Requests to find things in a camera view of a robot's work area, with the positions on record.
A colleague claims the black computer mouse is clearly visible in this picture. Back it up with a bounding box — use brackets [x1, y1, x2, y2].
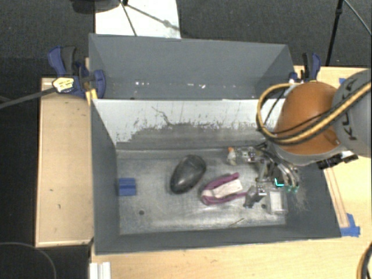
[169, 154, 208, 195]

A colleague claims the grey metal bin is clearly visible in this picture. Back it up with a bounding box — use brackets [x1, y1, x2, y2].
[88, 33, 342, 255]

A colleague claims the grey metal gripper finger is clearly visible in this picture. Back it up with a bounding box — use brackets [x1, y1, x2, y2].
[268, 189, 289, 215]
[243, 184, 268, 209]

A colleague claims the pale wood board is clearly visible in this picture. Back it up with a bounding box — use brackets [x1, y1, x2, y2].
[34, 77, 95, 248]

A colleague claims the blue block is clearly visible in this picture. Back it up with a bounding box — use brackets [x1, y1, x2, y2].
[117, 177, 137, 197]

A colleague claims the small clear orange-tipped thing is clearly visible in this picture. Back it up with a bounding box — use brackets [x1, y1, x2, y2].
[226, 146, 239, 166]

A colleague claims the black cylinder on white bracket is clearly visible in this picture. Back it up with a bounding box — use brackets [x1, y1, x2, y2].
[317, 152, 359, 170]

